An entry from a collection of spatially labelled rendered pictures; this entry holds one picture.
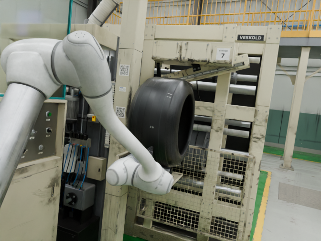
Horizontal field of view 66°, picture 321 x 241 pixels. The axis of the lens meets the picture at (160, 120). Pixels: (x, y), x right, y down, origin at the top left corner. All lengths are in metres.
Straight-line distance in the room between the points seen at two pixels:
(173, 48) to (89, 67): 1.25
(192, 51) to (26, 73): 1.32
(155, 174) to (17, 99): 0.57
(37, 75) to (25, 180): 0.89
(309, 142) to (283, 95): 1.91
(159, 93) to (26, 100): 0.87
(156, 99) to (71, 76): 0.77
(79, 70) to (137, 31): 1.08
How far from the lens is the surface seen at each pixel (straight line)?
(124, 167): 1.11
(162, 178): 1.06
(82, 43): 0.73
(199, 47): 1.88
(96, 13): 2.32
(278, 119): 10.36
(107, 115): 0.87
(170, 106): 1.42
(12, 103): 0.77
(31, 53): 0.81
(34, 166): 1.60
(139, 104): 1.47
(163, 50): 1.95
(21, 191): 1.58
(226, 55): 1.84
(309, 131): 10.42
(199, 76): 1.98
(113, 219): 1.95
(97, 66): 0.74
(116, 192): 1.87
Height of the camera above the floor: 1.35
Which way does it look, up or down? 5 degrees down
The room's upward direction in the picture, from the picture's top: 6 degrees clockwise
